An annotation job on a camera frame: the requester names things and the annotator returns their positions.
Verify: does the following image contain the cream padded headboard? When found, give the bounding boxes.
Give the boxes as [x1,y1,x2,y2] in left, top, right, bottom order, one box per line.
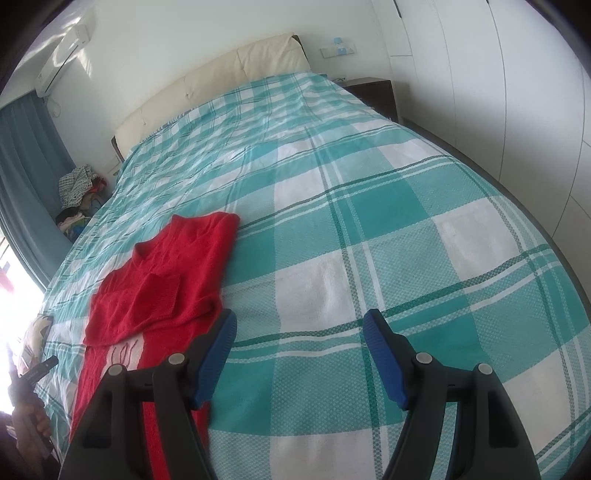
[111,32,315,162]

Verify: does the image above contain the patterned cushion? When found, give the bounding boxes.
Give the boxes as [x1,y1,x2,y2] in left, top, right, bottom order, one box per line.
[21,315,54,370]

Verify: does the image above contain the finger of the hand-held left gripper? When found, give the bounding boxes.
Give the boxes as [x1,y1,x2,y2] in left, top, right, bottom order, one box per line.
[21,355,59,384]

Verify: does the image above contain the pile of clothes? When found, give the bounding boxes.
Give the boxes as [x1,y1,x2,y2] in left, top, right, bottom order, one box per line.
[55,164,109,241]

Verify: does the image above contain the white wall socket panel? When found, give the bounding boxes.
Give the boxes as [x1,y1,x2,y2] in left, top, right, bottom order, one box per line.
[322,36,358,58]

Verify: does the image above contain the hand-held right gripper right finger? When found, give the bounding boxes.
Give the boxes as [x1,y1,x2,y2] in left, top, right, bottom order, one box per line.
[362,309,541,480]

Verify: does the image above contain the white wardrobe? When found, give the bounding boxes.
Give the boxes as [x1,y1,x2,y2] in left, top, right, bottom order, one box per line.
[383,0,591,278]

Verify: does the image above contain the red knitted sweater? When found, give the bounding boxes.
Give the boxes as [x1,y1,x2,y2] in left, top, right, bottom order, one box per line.
[69,211,241,462]

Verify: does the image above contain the white air conditioner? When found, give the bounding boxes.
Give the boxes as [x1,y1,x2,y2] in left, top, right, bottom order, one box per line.
[36,23,89,97]

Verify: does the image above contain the person's left hand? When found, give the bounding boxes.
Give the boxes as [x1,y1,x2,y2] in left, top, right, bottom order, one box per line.
[11,401,52,455]

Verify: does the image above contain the blue curtain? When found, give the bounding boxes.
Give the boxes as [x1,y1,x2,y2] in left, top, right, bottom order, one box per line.
[0,90,77,294]

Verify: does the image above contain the dark bedside table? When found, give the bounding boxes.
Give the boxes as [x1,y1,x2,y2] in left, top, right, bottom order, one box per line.
[342,77,400,123]

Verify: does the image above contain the teal checked bedspread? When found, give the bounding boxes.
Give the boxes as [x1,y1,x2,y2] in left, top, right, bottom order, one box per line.
[34,71,580,480]

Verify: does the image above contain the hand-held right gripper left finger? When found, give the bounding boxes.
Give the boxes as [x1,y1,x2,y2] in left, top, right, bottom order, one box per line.
[58,308,238,480]

